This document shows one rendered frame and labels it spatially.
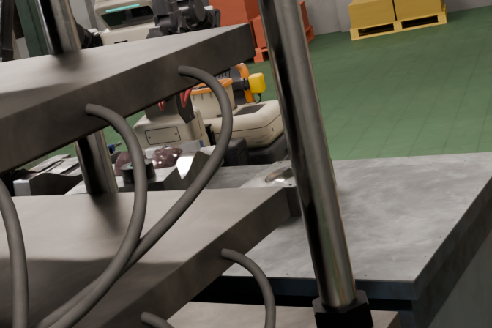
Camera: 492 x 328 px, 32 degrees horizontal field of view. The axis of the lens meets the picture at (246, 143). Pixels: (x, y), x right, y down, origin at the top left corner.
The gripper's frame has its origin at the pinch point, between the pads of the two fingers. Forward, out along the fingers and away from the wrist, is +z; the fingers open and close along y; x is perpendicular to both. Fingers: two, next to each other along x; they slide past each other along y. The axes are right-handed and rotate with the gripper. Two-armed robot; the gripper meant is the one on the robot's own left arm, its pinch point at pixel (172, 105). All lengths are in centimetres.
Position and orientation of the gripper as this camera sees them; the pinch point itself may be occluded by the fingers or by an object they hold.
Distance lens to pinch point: 243.6
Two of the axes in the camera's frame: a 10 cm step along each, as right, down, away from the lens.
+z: 0.6, 9.8, -2.0
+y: 9.3, -1.3, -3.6
